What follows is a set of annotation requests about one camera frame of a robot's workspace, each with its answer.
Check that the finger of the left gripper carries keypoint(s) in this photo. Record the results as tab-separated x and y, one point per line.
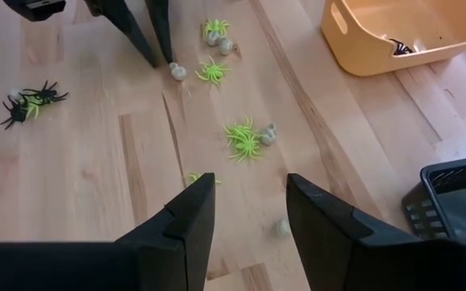
161	32
125	30

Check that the green toy spider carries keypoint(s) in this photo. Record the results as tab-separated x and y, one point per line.
32	108
213	72
246	147
194	176
215	27
238	130

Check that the grey stone left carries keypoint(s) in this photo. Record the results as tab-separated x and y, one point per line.
178	72

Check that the white toy skull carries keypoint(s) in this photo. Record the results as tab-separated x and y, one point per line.
268	135
14	94
226	46
213	39
282	227

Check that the yellow plastic bin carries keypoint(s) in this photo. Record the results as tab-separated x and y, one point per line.
358	52

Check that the black slotted plastic basket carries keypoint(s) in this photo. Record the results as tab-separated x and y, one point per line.
451	210

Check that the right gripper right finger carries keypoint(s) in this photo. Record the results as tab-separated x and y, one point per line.
322	242

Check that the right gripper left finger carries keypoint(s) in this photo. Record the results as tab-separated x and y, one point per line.
188	242

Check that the black toy spider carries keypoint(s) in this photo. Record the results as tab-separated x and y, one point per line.
401	48
43	94
15	114

